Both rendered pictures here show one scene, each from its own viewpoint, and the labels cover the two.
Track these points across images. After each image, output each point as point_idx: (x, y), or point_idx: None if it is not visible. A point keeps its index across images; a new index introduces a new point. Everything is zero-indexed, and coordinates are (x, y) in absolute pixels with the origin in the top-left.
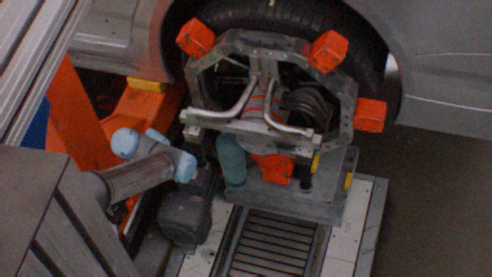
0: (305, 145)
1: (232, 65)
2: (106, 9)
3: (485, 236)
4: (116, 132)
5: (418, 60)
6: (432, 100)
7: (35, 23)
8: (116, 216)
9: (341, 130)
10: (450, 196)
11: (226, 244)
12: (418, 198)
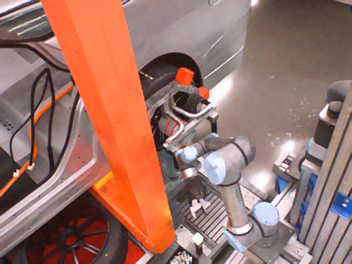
0: (211, 112)
1: None
2: (78, 149)
3: (232, 125)
4: (184, 152)
5: (205, 58)
6: (212, 72)
7: None
8: (205, 192)
9: (197, 110)
10: (207, 127)
11: None
12: (202, 137)
